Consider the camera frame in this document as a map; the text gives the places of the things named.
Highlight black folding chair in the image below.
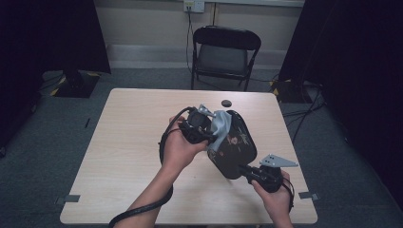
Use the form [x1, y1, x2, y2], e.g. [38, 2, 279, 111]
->
[190, 25, 262, 92]

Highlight person's right hand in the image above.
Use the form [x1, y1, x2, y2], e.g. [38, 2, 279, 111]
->
[251, 170, 295, 220]

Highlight grey tape strip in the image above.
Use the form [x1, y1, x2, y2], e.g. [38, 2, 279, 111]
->
[54, 194, 81, 205]
[298, 191, 320, 201]

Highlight grey cleaning cloth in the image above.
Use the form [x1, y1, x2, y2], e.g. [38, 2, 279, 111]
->
[207, 109, 234, 154]

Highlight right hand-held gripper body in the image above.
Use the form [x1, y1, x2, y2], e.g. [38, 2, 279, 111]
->
[252, 153, 299, 194]

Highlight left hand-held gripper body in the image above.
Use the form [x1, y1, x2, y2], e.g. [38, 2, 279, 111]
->
[178, 104, 220, 145]

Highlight white wall socket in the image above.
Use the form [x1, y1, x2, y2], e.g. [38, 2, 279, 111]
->
[182, 0, 205, 14]

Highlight dark curtain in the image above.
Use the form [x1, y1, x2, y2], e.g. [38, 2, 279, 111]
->
[0, 0, 112, 150]
[278, 0, 403, 210]

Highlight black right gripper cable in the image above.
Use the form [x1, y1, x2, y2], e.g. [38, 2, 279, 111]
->
[280, 176, 297, 214]

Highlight black floor cables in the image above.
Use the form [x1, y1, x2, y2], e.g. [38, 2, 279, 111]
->
[280, 85, 327, 144]

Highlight person's left hand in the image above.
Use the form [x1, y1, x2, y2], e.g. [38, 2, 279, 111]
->
[162, 115, 209, 175]

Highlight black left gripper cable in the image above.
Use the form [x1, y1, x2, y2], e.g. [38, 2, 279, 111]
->
[107, 106, 198, 228]

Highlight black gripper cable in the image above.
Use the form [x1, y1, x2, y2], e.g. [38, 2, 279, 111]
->
[280, 176, 297, 214]
[107, 106, 198, 228]

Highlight black stand base striped tape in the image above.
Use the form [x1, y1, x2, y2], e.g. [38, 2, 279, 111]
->
[269, 79, 314, 105]
[48, 69, 102, 99]

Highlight black floral lacquer tray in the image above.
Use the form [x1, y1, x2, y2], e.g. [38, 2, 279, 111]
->
[207, 109, 258, 181]

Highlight black plugged wall cable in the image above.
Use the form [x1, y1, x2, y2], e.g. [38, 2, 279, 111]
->
[184, 5, 196, 74]

